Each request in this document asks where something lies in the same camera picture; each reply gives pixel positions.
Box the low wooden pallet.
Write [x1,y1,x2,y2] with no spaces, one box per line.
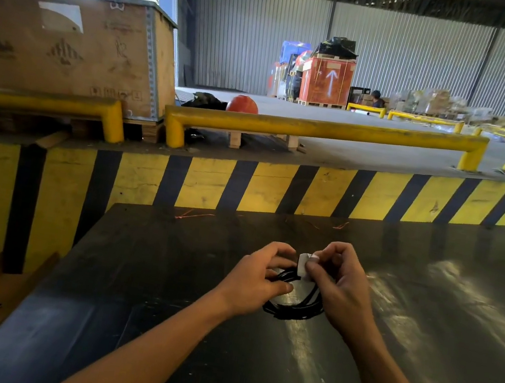
[225,124,308,162]

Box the stack of wrapped goods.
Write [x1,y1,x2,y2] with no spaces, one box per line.
[265,49,308,104]

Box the pallet under plywood crate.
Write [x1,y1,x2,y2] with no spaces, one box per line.
[121,116,166,146]

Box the red crate with white arrow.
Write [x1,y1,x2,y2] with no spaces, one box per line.
[297,51,359,111]

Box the black plastic bag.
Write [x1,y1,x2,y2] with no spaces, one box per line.
[314,32,362,64]

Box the large plywood crate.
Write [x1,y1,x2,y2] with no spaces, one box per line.
[0,0,192,128]

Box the blue container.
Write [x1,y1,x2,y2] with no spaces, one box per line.
[278,38,315,67]

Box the small distant yellow rail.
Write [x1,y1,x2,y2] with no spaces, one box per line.
[345,101,387,120]

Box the person's left forearm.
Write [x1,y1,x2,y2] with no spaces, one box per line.
[51,264,242,383]

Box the pile of cardboard boxes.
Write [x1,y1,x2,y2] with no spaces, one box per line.
[386,80,505,131]

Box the long yellow guard rail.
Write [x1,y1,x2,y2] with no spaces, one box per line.
[158,84,491,201]

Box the medium distant yellow rail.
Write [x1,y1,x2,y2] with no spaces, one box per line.
[385,107,466,136]

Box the loose wooden plank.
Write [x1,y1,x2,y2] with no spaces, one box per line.
[34,125,73,154]

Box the person's right hand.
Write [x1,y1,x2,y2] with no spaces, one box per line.
[293,235,391,348]

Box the long orange thread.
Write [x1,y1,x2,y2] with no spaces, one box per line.
[173,206,217,226]

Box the short yellow guard rail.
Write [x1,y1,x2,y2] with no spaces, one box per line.
[0,79,132,147]

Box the person's left hand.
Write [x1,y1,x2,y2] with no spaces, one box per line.
[207,231,303,329]

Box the yellow black striped dock barrier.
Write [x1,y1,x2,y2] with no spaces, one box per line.
[0,90,505,383]

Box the black cable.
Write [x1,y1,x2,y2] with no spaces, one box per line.
[259,261,333,329]

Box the orange round helmet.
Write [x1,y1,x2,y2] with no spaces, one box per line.
[225,92,262,117]

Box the small white adapter block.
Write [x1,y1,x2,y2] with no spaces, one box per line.
[293,250,322,284]

